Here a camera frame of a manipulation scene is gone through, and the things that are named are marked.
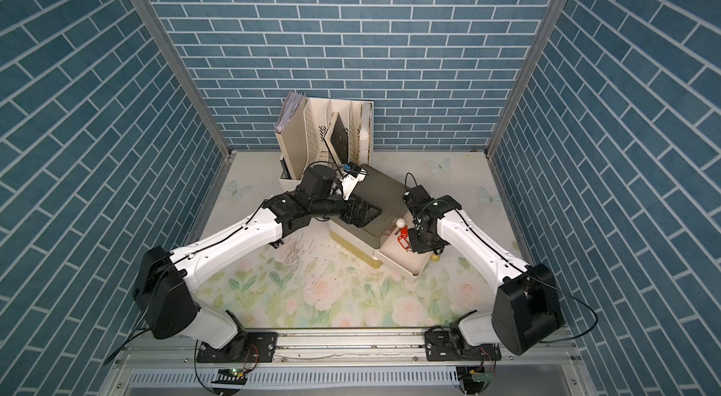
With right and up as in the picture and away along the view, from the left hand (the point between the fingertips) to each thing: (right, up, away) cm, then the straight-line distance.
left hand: (378, 209), depth 75 cm
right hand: (+14, -12, +8) cm, 20 cm away
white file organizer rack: (-28, +23, +26) cm, 45 cm away
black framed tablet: (-14, +23, +23) cm, 35 cm away
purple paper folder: (-29, +34, +19) cm, 48 cm away
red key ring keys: (+8, -11, +11) cm, 17 cm away
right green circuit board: (+26, -42, -6) cm, 50 cm away
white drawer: (+5, -15, +9) cm, 18 cm away
